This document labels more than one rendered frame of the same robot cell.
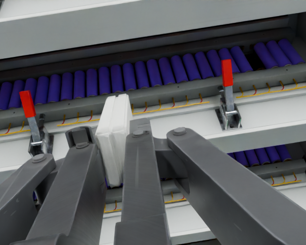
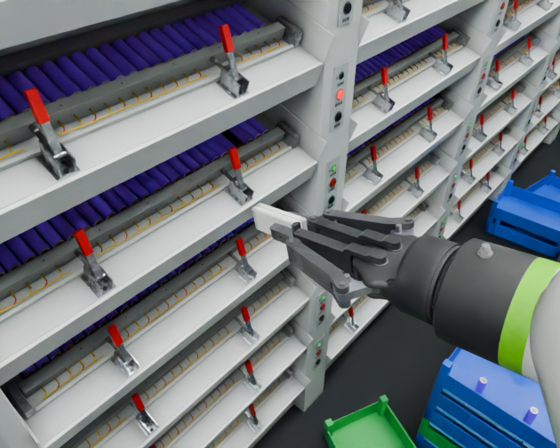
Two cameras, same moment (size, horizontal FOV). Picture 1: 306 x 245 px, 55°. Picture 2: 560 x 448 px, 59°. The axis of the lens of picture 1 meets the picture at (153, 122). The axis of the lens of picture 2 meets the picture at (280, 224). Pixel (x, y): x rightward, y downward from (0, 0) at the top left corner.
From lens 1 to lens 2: 0.45 m
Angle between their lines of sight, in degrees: 40
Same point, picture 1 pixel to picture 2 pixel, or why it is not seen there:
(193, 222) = (223, 297)
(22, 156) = (82, 298)
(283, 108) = (271, 172)
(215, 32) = not seen: hidden behind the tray
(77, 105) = (110, 228)
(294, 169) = not seen: hidden behind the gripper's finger
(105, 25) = (163, 150)
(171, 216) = (202, 300)
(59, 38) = (127, 172)
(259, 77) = (246, 152)
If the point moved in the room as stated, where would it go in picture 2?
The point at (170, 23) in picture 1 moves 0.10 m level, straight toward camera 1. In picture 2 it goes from (204, 135) to (250, 164)
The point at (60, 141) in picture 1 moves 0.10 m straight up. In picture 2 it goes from (110, 268) to (92, 212)
